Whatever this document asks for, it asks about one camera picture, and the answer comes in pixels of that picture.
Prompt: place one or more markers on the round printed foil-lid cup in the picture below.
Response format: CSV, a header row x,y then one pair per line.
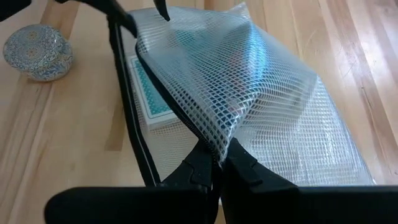
x,y
37,53

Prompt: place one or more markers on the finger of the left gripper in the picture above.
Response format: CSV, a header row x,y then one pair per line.
x,y
115,12
162,9

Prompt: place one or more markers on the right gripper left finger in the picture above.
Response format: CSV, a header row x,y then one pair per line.
x,y
140,205

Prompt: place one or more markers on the grey mesh zipper pouch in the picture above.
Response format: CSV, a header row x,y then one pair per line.
x,y
248,77

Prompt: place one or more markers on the small grey-blue square box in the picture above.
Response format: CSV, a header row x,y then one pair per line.
x,y
149,93

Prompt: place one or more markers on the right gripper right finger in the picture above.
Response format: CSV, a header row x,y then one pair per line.
x,y
295,205

